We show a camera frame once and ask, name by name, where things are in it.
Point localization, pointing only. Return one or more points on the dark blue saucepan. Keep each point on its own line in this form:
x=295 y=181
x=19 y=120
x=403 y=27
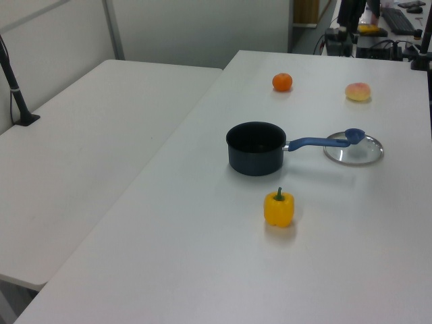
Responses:
x=253 y=163

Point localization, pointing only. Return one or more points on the black clamp-mounted camera stand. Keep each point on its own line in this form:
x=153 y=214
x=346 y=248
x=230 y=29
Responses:
x=425 y=45

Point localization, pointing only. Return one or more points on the glass lid with blue knob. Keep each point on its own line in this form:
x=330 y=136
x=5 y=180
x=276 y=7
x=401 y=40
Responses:
x=354 y=135

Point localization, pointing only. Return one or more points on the pale yellow-pink peach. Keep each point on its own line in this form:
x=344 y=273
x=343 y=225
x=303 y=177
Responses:
x=357 y=92

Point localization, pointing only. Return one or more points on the black computer mouse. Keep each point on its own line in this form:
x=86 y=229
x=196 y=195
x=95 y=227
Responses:
x=414 y=9

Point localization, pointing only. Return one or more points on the black keyboard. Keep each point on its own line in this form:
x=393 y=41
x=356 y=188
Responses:
x=398 y=20

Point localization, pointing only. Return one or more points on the yellow flat object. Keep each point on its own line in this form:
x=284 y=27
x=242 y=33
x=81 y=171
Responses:
x=368 y=29

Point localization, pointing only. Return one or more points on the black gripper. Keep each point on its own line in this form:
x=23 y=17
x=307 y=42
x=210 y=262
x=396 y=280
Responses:
x=346 y=11

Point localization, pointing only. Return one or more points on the orange mandarin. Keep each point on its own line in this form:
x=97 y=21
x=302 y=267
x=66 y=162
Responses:
x=282 y=82

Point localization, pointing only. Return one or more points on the black camera stand with base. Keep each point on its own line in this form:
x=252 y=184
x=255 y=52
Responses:
x=21 y=103

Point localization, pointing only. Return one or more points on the yellow bell pepper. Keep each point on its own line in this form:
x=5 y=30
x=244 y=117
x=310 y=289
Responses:
x=278 y=211

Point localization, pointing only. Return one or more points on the black control box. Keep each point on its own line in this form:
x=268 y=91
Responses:
x=374 y=53

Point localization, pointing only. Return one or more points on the black electronic device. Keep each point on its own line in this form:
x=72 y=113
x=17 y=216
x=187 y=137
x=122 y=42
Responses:
x=334 y=44

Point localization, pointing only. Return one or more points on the grey metal partition post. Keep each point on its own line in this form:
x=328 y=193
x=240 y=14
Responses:
x=113 y=30

